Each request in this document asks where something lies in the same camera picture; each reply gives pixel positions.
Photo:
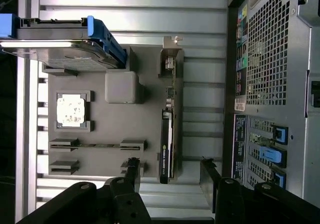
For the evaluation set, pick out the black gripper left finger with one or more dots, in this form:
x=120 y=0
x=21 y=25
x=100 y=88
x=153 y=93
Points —
x=125 y=204

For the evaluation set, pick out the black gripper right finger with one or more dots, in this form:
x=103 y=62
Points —
x=232 y=204

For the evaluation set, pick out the grey parts rack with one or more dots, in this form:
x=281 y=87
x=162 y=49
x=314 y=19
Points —
x=112 y=123

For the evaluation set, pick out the silver CPU chip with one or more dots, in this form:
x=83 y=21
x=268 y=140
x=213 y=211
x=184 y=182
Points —
x=70 y=111

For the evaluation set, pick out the open black PC case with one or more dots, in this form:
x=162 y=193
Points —
x=267 y=58

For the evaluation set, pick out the hard disk with blue caddy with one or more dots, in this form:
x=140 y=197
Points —
x=62 y=56

